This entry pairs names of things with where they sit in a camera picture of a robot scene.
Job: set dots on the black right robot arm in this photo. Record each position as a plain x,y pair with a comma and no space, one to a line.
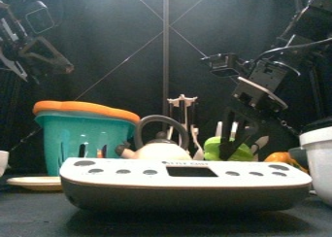
311,24

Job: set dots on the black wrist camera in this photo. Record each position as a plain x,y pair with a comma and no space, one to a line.
224,65
39,17

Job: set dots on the cream plate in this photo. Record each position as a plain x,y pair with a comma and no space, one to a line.
35,182

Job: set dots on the white bowl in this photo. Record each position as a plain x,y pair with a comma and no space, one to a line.
319,160

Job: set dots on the grey vertical frame pole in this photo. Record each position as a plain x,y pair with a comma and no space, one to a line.
165,53

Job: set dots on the green toy starfruit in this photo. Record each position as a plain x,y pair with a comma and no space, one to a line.
212,148

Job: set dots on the white cup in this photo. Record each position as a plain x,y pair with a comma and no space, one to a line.
3,161

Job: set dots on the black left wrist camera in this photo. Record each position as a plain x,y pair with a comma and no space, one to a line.
39,17

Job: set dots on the white digital kitchen scale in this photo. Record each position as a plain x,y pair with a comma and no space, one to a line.
129,189

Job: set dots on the white utensil rack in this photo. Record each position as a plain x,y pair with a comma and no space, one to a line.
181,101

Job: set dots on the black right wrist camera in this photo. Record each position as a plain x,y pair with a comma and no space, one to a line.
224,65

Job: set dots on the orange toy fruit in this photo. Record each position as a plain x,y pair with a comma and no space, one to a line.
279,157

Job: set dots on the dark grey bowl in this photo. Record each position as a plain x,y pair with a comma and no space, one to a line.
297,156

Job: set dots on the teal basket with orange rim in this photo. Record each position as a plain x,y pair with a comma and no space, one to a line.
77,130

